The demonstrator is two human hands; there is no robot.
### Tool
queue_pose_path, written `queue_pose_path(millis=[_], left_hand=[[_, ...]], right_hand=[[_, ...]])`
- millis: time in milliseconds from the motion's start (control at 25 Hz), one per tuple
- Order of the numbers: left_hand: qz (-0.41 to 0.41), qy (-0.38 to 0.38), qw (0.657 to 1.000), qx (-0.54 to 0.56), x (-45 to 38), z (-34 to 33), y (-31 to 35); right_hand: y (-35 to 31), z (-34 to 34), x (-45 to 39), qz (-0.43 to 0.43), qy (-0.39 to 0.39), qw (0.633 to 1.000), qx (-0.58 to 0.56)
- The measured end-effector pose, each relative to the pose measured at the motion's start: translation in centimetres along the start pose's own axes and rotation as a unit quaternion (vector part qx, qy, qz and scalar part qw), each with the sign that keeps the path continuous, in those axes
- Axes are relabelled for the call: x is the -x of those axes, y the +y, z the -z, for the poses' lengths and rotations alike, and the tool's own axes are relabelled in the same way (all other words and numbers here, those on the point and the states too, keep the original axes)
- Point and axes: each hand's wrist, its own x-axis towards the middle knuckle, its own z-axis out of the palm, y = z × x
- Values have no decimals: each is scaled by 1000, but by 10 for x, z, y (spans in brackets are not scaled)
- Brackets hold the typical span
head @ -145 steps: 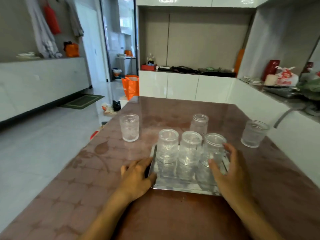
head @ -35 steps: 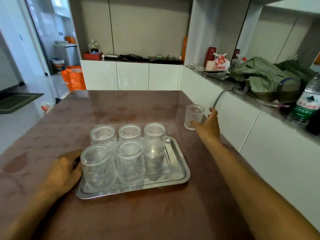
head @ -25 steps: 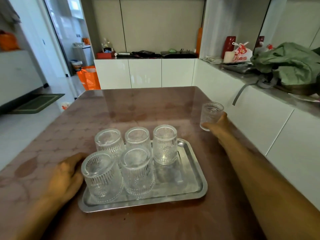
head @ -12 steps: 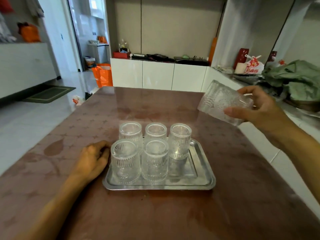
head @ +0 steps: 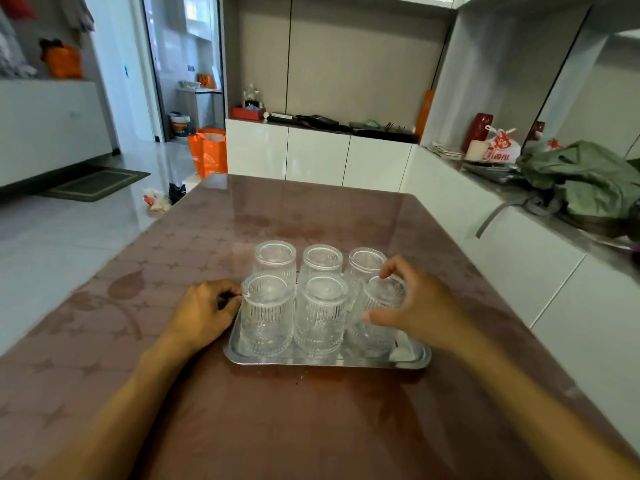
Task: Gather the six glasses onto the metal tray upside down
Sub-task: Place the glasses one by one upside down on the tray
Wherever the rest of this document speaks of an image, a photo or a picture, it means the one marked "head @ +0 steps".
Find green cloth bag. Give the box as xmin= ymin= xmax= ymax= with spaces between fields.
xmin=516 ymin=141 xmax=640 ymax=220

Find ribbed clear tumbler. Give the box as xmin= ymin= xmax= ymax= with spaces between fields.
xmin=347 ymin=275 xmax=408 ymax=358

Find person's left forearm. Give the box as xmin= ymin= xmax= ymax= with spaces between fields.
xmin=30 ymin=335 xmax=196 ymax=480

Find black flat devices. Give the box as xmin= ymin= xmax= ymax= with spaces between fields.
xmin=266 ymin=113 xmax=351 ymax=133

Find cluster of ribbed drinking glasses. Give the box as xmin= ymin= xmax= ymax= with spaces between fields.
xmin=239 ymin=240 xmax=388 ymax=358

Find flat metal tray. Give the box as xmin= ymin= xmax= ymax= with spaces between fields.
xmin=462 ymin=162 xmax=526 ymax=185

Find orange upright board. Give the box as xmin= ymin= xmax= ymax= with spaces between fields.
xmin=415 ymin=90 xmax=436 ymax=143

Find orange shopping bag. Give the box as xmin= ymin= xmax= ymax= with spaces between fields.
xmin=187 ymin=128 xmax=229 ymax=179

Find white low sideboard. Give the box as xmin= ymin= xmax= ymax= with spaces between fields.
xmin=0 ymin=79 xmax=113 ymax=188

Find person's left hand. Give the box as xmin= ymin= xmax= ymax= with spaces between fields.
xmin=167 ymin=280 xmax=244 ymax=355

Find crumpled white red wrapper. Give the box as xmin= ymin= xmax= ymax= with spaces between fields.
xmin=143 ymin=189 xmax=172 ymax=213

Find red hanging item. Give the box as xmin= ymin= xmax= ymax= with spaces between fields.
xmin=0 ymin=0 xmax=36 ymax=20

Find person's right hand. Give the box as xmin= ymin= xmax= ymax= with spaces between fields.
xmin=362 ymin=255 xmax=469 ymax=351

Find dark green door mat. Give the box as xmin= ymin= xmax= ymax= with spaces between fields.
xmin=40 ymin=168 xmax=151 ymax=203

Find brown patterned tablecloth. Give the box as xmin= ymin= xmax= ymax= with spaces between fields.
xmin=0 ymin=174 xmax=640 ymax=480

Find white side counter cabinets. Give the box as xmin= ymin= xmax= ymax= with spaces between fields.
xmin=400 ymin=145 xmax=640 ymax=455

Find dark red vase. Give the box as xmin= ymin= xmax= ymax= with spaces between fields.
xmin=462 ymin=113 xmax=495 ymax=154

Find orange bag with black handles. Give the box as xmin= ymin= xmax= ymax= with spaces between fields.
xmin=39 ymin=39 xmax=85 ymax=79

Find white plastic bag red print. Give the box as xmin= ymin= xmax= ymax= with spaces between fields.
xmin=482 ymin=126 xmax=522 ymax=164

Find white glossy base cabinets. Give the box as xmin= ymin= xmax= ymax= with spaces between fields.
xmin=225 ymin=119 xmax=416 ymax=193

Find black tray with utensils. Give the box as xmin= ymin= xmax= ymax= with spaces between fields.
xmin=348 ymin=121 xmax=417 ymax=143

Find rectangular steel tray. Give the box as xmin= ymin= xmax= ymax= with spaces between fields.
xmin=223 ymin=294 xmax=432 ymax=370

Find person's right forearm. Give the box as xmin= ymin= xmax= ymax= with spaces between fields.
xmin=450 ymin=315 xmax=640 ymax=480

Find white bucket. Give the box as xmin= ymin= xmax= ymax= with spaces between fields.
xmin=168 ymin=112 xmax=192 ymax=138

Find grey hanging cloth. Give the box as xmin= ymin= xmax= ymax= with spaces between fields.
xmin=57 ymin=0 xmax=95 ymax=33

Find grey strap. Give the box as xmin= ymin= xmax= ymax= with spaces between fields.
xmin=475 ymin=195 xmax=563 ymax=239

